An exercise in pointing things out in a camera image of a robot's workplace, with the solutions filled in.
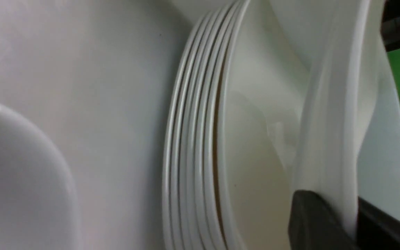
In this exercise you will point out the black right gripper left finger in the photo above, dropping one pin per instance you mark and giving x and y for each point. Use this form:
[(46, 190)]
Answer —
[(314, 226)]

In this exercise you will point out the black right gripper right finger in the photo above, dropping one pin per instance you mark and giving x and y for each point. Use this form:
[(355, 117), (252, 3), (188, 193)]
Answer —
[(376, 230)]

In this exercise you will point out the large white square plate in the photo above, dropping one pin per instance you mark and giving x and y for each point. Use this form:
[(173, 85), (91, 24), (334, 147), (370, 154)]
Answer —
[(339, 105)]

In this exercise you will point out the stack of white square plates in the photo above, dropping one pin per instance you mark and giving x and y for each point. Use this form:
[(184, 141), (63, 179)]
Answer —
[(233, 131)]

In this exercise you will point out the stack of small white bowls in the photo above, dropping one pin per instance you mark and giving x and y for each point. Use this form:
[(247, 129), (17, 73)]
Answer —
[(38, 200)]

